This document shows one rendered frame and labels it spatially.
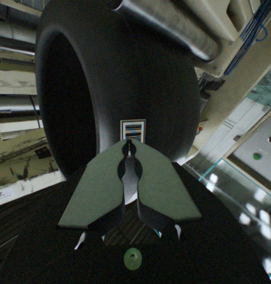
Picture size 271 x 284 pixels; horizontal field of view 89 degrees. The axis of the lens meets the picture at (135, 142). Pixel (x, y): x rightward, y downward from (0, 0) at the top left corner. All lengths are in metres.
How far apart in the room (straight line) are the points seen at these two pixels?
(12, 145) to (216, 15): 0.93
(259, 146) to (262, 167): 0.10
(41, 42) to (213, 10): 0.40
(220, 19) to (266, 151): 0.64
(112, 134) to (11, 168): 0.75
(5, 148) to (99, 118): 0.74
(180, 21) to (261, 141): 0.68
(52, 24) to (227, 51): 0.42
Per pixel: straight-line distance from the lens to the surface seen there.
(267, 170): 0.91
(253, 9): 0.51
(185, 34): 0.34
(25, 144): 0.91
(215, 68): 0.50
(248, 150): 0.88
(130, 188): 0.29
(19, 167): 0.93
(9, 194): 0.94
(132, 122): 0.21
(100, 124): 0.25
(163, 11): 0.28
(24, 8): 0.68
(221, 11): 0.37
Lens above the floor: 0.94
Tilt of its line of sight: 35 degrees up
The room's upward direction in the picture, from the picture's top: 156 degrees counter-clockwise
